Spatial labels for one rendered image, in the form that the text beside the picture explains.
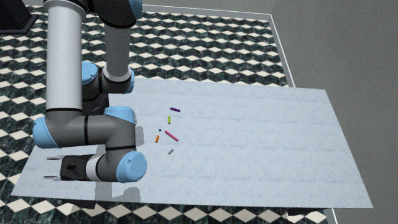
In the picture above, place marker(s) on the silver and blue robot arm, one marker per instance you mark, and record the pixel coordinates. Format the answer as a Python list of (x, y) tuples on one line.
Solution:
[(69, 81)]

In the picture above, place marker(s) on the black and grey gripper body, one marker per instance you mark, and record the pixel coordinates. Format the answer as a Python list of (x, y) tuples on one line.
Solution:
[(83, 169)]

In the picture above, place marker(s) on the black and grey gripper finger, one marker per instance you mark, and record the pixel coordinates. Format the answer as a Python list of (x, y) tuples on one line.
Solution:
[(56, 158), (55, 178)]

